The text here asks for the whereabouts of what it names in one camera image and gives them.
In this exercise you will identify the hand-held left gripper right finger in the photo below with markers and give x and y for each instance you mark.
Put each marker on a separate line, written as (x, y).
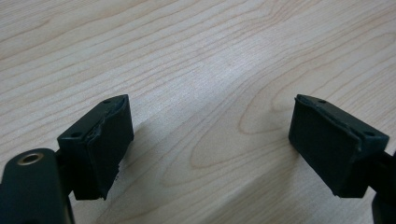
(330, 146)

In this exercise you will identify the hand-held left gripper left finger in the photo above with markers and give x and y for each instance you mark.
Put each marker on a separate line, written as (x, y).
(99, 149)

